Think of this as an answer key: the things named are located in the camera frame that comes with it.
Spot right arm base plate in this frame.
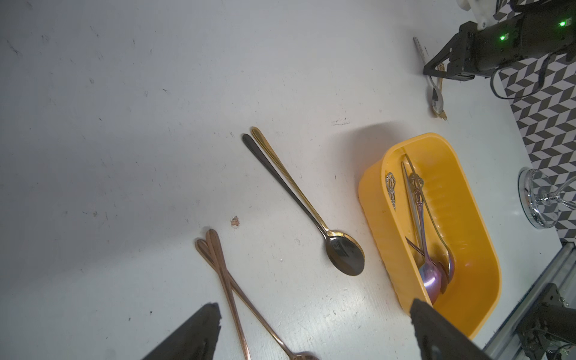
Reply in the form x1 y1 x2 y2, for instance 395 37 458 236
516 283 575 359

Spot silver ornate handle spoon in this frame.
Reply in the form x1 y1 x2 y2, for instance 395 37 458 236
412 37 447 120

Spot purple iridescent spoon dark handle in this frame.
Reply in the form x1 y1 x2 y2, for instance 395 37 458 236
406 237 449 294

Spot bronze spoon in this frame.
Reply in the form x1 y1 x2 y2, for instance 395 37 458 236
205 229 251 360

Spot aluminium front rail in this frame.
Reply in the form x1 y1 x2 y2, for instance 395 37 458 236
484 243 575 359

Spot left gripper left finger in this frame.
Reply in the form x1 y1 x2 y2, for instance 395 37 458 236
144 303 221 360

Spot black spoon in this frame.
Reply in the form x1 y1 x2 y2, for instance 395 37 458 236
241 133 366 277

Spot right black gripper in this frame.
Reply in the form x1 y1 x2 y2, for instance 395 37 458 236
423 21 500 81

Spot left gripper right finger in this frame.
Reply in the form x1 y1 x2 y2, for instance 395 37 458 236
409 298 490 360

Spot plain silver spoon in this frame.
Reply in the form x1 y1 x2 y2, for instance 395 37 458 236
404 154 455 284

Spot rainbow handle purple spoon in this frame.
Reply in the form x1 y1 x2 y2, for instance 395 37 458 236
408 172 443 304

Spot ornate silver gold spoon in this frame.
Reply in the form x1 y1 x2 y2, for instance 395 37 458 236
385 172 396 209

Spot plain gold long spoon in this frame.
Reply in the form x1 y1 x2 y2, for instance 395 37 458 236
250 127 365 255

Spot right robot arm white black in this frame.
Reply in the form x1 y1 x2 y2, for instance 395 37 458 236
423 1 575 81

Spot yellow plastic storage box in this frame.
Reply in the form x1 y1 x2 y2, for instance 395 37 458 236
358 133 502 339

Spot copper spoon long handle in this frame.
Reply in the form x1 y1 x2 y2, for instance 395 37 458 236
195 238 319 360

